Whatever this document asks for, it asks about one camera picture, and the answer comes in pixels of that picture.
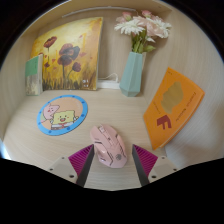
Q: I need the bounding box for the white light bar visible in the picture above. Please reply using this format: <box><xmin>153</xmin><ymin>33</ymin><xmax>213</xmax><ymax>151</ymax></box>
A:
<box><xmin>61</xmin><ymin>5</ymin><xmax>139</xmax><ymax>18</ymax></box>

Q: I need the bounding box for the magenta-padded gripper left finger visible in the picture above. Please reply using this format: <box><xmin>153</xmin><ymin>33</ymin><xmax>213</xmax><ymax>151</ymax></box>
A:
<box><xmin>46</xmin><ymin>143</ymin><xmax>96</xmax><ymax>188</ymax></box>

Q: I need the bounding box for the teal faceted vase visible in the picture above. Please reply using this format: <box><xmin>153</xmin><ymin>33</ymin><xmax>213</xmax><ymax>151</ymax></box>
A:
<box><xmin>118</xmin><ymin>51</ymin><xmax>147</xmax><ymax>98</ymax></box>

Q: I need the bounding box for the white power strip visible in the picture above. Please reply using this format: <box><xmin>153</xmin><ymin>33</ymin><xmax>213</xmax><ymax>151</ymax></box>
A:
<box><xmin>97</xmin><ymin>72</ymin><xmax>121</xmax><ymax>90</ymax></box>

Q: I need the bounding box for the pink computer mouse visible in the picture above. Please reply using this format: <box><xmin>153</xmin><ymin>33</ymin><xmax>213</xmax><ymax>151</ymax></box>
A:
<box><xmin>89</xmin><ymin>123</ymin><xmax>128</xmax><ymax>169</ymax></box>

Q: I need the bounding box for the wooden shelf board with light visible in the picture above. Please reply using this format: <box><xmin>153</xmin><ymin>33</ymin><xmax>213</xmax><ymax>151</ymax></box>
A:
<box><xmin>63</xmin><ymin>0</ymin><xmax>173</xmax><ymax>14</ymax></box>

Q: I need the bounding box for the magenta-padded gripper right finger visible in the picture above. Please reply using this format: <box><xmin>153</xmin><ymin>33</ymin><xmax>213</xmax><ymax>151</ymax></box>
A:
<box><xmin>131</xmin><ymin>143</ymin><xmax>181</xmax><ymax>187</ymax></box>

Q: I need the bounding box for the green and beige book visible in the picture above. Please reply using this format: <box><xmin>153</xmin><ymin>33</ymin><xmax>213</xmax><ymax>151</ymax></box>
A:
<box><xmin>25</xmin><ymin>54</ymin><xmax>44</xmax><ymax>97</ymax></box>

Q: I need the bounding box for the orange book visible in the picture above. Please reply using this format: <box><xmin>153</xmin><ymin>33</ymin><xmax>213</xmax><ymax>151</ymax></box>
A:
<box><xmin>142</xmin><ymin>66</ymin><xmax>206</xmax><ymax>151</ymax></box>

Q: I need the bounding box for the yellow poppy flower painting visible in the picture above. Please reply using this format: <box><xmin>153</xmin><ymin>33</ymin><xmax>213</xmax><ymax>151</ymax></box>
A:
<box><xmin>29</xmin><ymin>16</ymin><xmax>104</xmax><ymax>92</ymax></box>

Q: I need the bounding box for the pink and white flower bouquet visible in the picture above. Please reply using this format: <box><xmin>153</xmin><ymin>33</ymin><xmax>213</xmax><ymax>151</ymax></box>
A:
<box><xmin>114</xmin><ymin>9</ymin><xmax>173</xmax><ymax>54</ymax></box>

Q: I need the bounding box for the round blue-rimmed cartoon mouse pad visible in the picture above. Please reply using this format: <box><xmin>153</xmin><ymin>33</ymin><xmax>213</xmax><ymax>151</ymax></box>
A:
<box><xmin>36</xmin><ymin>94</ymin><xmax>89</xmax><ymax>137</ymax></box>

